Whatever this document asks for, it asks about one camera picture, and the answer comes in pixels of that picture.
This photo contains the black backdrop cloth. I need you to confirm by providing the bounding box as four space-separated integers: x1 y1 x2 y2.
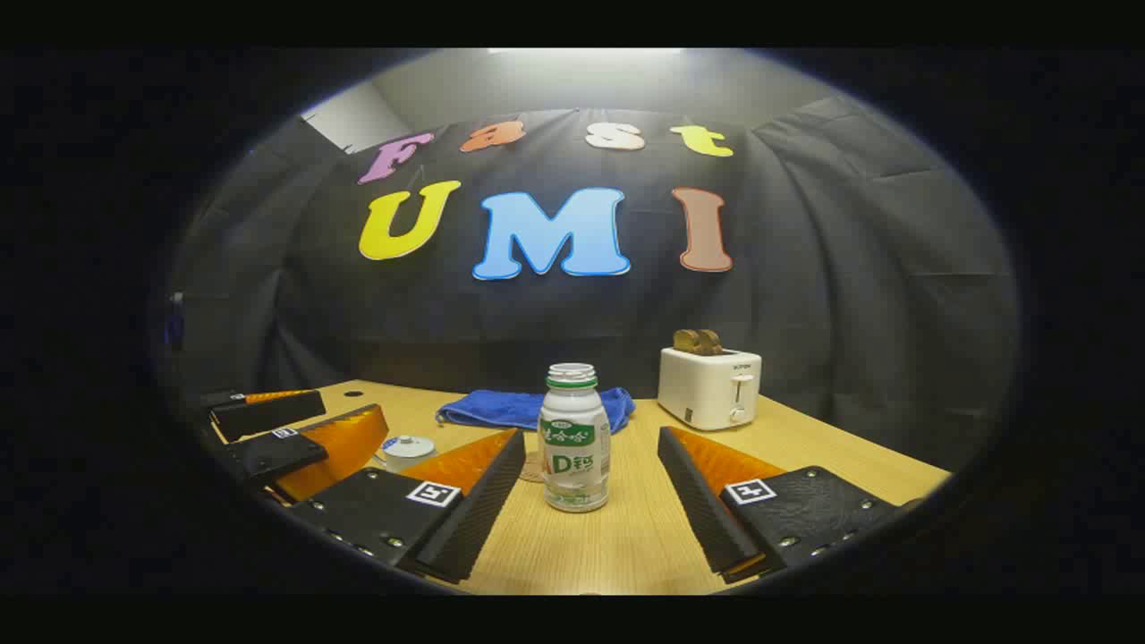
165 94 1021 470

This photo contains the white toaster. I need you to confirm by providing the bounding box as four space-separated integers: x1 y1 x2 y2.
657 346 763 432

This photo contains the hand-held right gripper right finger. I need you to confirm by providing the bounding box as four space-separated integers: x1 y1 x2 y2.
657 426 900 584

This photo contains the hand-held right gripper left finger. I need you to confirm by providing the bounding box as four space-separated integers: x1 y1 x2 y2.
291 428 527 585

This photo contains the blue towel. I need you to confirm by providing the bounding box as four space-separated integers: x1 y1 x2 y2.
436 386 637 436

